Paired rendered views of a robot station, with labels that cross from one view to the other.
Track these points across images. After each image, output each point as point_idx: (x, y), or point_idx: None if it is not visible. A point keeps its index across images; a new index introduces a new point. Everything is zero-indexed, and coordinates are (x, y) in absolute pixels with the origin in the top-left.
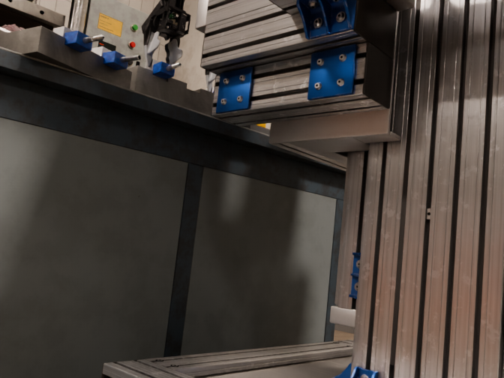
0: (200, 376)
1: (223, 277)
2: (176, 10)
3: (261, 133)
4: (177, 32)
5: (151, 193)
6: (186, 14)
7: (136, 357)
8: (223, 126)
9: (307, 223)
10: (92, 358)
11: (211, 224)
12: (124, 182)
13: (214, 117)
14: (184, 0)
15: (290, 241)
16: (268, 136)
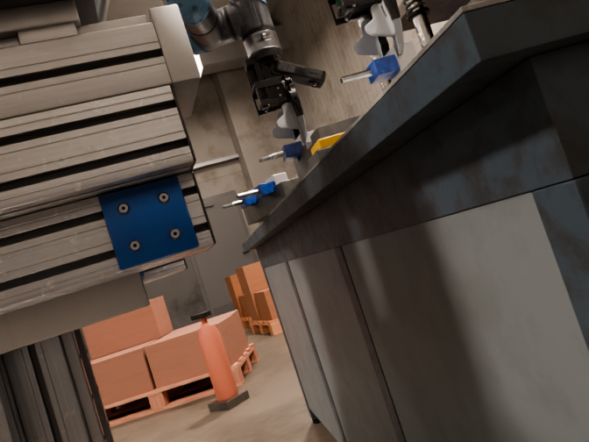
0: None
1: (417, 417)
2: (252, 91)
3: (309, 172)
4: (267, 108)
5: (337, 296)
6: (254, 86)
7: None
8: (297, 195)
9: (482, 310)
10: None
11: (376, 329)
12: (327, 289)
13: (291, 190)
14: (254, 67)
15: (471, 365)
16: (314, 168)
